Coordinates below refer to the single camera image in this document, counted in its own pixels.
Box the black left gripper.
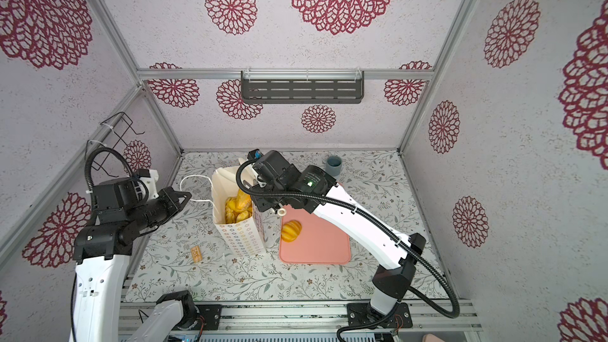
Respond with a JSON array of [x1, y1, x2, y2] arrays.
[[127, 187, 192, 232]]

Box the steel tongs with cream tips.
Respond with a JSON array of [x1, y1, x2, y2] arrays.
[[236, 158, 287, 217]]

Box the round yellow crusty bun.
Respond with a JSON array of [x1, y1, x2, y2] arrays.
[[234, 189, 252, 213]]

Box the small round striped bun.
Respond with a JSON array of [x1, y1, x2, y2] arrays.
[[281, 220, 302, 243]]

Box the printed white paper bag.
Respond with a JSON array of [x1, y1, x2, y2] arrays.
[[179, 165, 268, 257]]

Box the wavy-edged yellow pastry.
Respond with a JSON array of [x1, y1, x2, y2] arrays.
[[235, 211, 252, 223]]

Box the long orange baguette loaf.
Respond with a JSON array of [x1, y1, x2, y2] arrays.
[[225, 196, 239, 215]]

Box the long striped bread roll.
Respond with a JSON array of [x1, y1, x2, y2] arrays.
[[225, 211, 237, 224]]

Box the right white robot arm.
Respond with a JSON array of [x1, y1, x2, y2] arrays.
[[237, 150, 426, 318]]

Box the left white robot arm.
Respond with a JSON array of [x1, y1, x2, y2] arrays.
[[69, 177, 192, 341]]

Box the teal ceramic cup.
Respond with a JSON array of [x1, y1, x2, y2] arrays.
[[325, 155, 343, 178]]

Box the small wooden block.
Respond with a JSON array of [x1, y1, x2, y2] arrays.
[[190, 246, 203, 264]]

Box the pink plastic tray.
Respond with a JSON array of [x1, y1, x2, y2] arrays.
[[279, 206, 352, 265]]

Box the black corrugated left cable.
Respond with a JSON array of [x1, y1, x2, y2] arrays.
[[84, 146, 136, 196]]

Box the black corrugated cable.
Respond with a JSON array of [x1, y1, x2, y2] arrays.
[[84, 146, 136, 196], [236, 158, 461, 342]]

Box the black wire wall rack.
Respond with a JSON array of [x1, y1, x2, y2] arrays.
[[85, 112, 152, 171]]

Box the grey wall shelf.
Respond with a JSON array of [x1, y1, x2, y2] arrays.
[[240, 71, 365, 105]]

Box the metal base rail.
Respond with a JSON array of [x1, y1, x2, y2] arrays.
[[118, 300, 481, 342]]

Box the black corrugated right cable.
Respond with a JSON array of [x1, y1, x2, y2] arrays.
[[236, 158, 461, 342]]

